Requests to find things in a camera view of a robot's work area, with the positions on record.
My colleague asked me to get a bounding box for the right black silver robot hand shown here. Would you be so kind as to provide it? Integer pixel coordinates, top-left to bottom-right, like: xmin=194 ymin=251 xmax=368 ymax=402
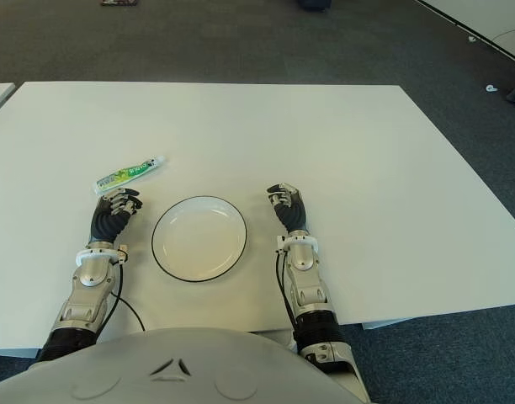
xmin=264 ymin=182 xmax=312 ymax=235

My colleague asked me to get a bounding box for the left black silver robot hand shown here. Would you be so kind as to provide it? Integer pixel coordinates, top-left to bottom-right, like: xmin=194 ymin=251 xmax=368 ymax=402
xmin=90 ymin=188 xmax=144 ymax=246

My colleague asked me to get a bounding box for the green white toothpaste tube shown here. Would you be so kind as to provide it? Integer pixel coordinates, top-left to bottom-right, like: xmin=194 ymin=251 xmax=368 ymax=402
xmin=92 ymin=155 xmax=166 ymax=195

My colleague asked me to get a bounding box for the white plate with black rim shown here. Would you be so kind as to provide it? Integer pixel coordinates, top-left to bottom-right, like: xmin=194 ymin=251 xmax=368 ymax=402
xmin=151 ymin=194 xmax=248 ymax=283

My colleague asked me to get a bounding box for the grey robot torso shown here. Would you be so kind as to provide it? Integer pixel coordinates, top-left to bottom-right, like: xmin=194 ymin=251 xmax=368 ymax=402
xmin=0 ymin=327 xmax=370 ymax=404

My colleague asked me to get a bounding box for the dark blue floor object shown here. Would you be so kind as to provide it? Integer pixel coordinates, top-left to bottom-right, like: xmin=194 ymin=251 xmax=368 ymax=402
xmin=297 ymin=0 xmax=334 ymax=13

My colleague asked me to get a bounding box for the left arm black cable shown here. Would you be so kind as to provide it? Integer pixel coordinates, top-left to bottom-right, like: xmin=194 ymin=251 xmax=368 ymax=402
xmin=109 ymin=252 xmax=147 ymax=332

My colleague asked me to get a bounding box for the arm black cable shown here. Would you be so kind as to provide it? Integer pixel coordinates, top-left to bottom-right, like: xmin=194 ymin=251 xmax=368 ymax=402
xmin=275 ymin=251 xmax=299 ymax=338
xmin=109 ymin=252 xmax=147 ymax=332

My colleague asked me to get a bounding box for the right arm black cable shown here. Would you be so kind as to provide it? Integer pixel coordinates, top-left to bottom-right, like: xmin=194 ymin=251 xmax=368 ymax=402
xmin=275 ymin=251 xmax=299 ymax=338

